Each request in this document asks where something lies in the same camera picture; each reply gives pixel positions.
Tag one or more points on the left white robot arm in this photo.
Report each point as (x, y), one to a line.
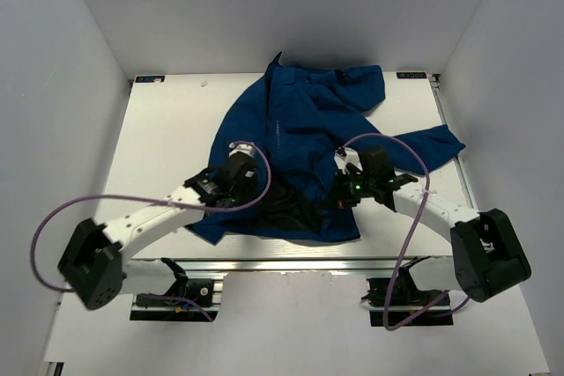
(99, 261)

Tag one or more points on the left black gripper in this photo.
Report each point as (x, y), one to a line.
(253, 180)

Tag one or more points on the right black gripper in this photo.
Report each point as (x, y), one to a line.
(342, 196)

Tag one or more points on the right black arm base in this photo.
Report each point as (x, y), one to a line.
(405, 301)

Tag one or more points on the right blue table label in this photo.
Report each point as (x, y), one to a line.
(411, 75)

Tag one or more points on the left blue table label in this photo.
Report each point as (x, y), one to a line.
(149, 79)

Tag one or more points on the blue jacket with black lining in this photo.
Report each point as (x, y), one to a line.
(298, 117)

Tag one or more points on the white front panel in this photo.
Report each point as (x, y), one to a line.
(295, 324)

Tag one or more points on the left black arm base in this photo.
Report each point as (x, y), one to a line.
(191, 297)

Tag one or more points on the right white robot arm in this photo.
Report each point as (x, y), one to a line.
(486, 256)

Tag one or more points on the blue table label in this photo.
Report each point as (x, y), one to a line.
(411, 75)
(149, 79)

